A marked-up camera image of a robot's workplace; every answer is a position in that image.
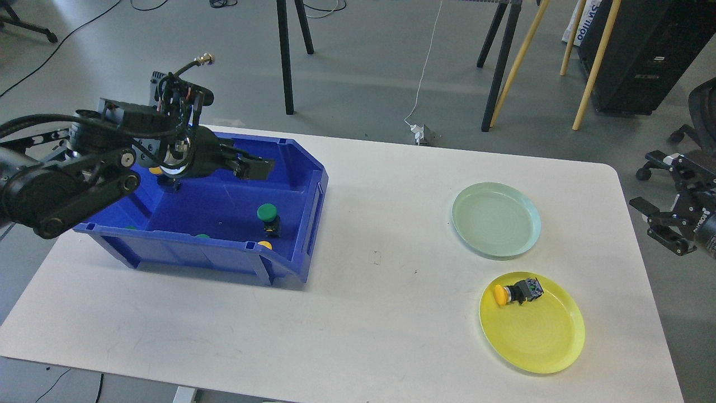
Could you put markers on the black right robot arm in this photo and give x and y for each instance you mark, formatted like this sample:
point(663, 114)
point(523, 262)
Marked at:
point(690, 224)

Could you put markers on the blue plastic storage bin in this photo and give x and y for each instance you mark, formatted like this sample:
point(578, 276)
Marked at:
point(223, 207)

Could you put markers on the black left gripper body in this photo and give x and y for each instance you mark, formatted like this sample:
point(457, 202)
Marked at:
point(208, 154)

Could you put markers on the light green plate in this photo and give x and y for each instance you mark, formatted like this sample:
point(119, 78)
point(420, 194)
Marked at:
point(496, 221)

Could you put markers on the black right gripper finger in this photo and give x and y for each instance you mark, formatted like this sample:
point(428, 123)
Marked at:
point(691, 172)
point(670, 228)

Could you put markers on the green push button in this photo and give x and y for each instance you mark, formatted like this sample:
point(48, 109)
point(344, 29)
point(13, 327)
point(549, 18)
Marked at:
point(267, 213)

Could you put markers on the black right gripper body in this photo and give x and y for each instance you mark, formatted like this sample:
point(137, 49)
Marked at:
point(697, 209)

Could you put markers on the yellow push button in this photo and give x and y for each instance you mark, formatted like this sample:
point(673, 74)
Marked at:
point(525, 290)
point(165, 183)

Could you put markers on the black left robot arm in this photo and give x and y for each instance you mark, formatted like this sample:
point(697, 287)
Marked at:
point(58, 170)

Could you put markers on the yellow push button back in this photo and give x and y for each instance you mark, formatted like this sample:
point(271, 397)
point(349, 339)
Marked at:
point(165, 183)

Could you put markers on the black office chair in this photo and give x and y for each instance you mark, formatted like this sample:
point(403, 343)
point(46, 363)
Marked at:
point(701, 104)

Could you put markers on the wooden pole middle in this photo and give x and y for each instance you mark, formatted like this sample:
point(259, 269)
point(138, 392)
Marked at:
point(571, 39)

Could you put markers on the white printed bag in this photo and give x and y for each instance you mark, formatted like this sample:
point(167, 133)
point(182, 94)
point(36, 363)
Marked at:
point(580, 21)

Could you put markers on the wooden pole right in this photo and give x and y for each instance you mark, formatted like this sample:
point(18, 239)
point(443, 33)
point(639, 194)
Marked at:
point(596, 66)

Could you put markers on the black tripod stand left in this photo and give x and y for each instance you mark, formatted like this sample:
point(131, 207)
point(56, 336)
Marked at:
point(284, 45)

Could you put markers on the white power adapter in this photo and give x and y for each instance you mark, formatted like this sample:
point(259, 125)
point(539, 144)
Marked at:
point(423, 136)

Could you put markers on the yellow plate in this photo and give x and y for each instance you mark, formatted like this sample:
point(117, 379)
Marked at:
point(546, 335)

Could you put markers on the black computer tower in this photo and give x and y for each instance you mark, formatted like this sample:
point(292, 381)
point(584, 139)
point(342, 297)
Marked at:
point(651, 46)

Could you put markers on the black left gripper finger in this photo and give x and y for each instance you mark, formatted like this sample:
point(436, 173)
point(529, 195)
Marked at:
point(252, 169)
point(229, 151)

